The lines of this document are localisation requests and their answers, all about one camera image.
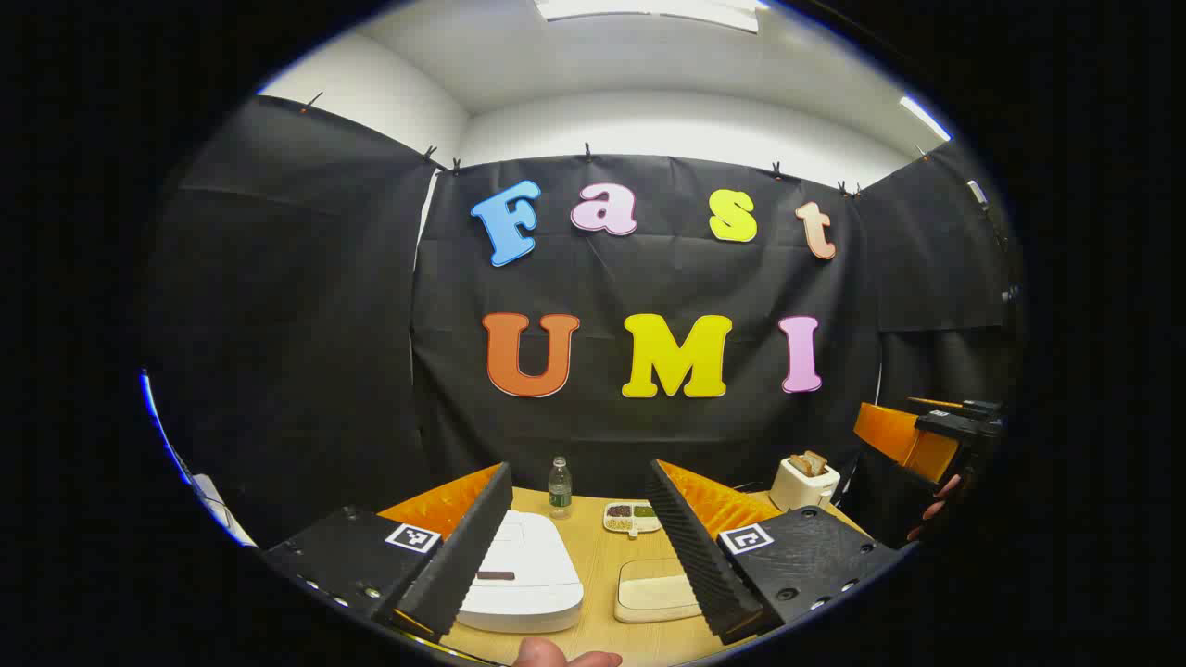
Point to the black backdrop cloth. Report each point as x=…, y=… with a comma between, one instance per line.
x=296, y=324

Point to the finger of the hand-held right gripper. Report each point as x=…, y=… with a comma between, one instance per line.
x=977, y=407
x=894, y=435

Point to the white toaster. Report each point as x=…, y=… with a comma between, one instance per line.
x=801, y=489

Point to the toasted bread slice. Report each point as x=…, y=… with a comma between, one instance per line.
x=801, y=465
x=817, y=460

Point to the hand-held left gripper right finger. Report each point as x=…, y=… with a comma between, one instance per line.
x=695, y=547

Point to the clear plastic water bottle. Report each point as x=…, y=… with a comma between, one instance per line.
x=560, y=489

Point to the cream rectangular tray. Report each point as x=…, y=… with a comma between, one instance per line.
x=653, y=593

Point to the long ceiling light panel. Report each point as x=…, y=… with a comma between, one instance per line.
x=649, y=11

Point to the white divided grain dish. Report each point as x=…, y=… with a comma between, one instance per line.
x=630, y=523

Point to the narrow ceiling light strip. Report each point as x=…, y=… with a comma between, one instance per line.
x=925, y=118

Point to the white rice cooker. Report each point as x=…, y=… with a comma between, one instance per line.
x=537, y=574

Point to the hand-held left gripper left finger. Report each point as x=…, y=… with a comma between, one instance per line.
x=463, y=547

